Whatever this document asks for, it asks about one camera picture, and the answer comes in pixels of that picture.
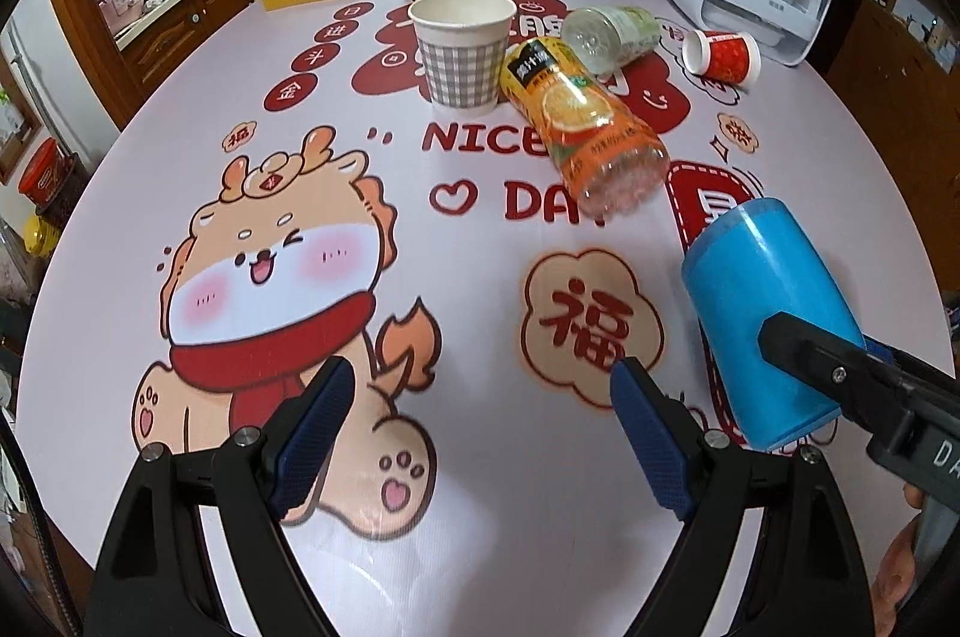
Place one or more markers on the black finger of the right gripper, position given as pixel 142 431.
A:
pixel 892 395

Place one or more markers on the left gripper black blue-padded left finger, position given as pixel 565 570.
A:
pixel 154 575

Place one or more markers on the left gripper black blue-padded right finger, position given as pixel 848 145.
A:
pixel 806 576

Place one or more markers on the blue plastic cup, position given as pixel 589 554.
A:
pixel 750 264

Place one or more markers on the red paper cup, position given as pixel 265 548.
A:
pixel 732 58

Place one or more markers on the grey checkered paper cup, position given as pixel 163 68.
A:
pixel 462 45

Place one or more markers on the person's hand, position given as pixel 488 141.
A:
pixel 894 579

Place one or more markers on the orange juice plastic bottle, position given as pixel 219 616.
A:
pixel 610 159

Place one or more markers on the yellow object on floor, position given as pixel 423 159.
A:
pixel 40 236

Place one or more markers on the cartoon printed tablecloth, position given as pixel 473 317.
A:
pixel 488 488

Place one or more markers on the red container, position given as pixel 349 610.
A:
pixel 47 168

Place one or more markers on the clear green-label plastic bottle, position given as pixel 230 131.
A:
pixel 607 38

